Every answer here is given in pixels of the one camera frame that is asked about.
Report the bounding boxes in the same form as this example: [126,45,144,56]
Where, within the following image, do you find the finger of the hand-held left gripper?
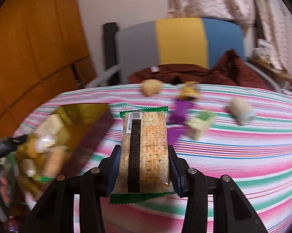
[0,136,27,159]

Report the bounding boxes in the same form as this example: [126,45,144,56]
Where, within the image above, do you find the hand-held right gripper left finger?
[22,144,123,233]

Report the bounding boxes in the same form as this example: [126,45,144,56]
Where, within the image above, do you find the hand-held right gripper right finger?
[168,145,268,233]

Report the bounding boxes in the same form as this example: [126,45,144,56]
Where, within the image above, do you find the cracker snack packet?
[109,106,174,204]
[40,148,67,182]

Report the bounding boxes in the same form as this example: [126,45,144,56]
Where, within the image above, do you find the yellow knitted sock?
[181,81,200,101]

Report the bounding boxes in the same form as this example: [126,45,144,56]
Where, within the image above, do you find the small green white box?
[186,110,215,140]

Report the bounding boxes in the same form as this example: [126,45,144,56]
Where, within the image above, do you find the pink green striped tablecloth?
[5,84,292,233]

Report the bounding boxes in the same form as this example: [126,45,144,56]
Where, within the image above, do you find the purple ribbon bow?
[166,98,197,146]

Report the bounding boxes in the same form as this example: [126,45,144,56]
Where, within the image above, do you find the cream roll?
[226,98,254,125]

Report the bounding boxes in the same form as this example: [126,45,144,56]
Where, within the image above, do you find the beige sponge block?
[140,79,162,96]

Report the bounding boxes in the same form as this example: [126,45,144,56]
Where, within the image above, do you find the maroon shirt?
[129,49,270,90]

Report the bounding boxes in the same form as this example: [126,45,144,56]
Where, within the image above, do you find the wooden wardrobe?
[0,0,96,136]

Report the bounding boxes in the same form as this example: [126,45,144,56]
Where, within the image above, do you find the black rolled mat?
[102,22,120,84]

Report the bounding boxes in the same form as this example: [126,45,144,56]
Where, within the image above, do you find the grey yellow blue chair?
[85,17,280,90]

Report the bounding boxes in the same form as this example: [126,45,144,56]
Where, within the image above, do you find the wooden shelf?
[248,57,292,88]

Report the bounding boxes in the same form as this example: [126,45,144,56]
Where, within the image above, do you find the white box with blue label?
[257,38,274,61]

